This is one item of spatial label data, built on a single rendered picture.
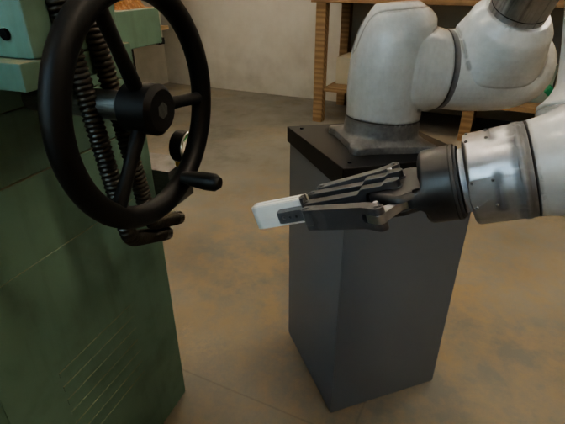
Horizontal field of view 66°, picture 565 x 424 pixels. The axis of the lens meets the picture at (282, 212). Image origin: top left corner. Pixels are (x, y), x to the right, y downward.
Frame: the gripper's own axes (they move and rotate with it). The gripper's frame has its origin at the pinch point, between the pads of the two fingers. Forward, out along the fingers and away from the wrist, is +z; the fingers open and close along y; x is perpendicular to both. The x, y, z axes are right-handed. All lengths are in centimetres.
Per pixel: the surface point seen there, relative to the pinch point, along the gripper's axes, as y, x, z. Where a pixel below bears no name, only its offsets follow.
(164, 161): -25.8, -4.7, 35.6
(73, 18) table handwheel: 9.8, -25.7, 7.8
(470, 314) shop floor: -79, 77, -8
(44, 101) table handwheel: 14.3, -19.9, 10.7
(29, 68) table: 7.9, -23.9, 18.0
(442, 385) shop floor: -47, 75, -1
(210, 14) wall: -338, -65, 184
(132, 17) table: -22.2, -29.8, 26.0
